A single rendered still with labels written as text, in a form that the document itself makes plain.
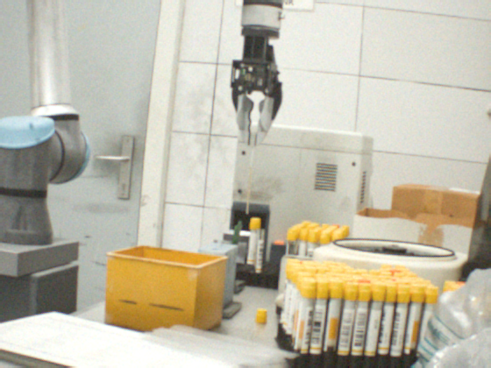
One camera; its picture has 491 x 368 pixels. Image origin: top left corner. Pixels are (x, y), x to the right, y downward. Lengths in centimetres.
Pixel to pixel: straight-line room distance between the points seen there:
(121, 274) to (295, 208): 83
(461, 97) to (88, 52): 140
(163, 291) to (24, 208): 52
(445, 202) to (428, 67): 105
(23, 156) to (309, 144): 66
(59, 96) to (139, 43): 165
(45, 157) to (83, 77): 184
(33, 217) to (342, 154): 69
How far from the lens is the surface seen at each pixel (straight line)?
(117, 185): 346
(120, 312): 126
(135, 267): 124
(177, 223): 345
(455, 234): 170
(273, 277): 171
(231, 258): 144
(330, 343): 111
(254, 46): 167
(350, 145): 200
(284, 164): 202
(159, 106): 340
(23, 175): 168
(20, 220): 168
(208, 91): 342
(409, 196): 236
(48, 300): 168
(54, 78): 183
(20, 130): 168
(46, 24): 185
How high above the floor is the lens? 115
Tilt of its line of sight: 3 degrees down
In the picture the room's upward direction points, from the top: 5 degrees clockwise
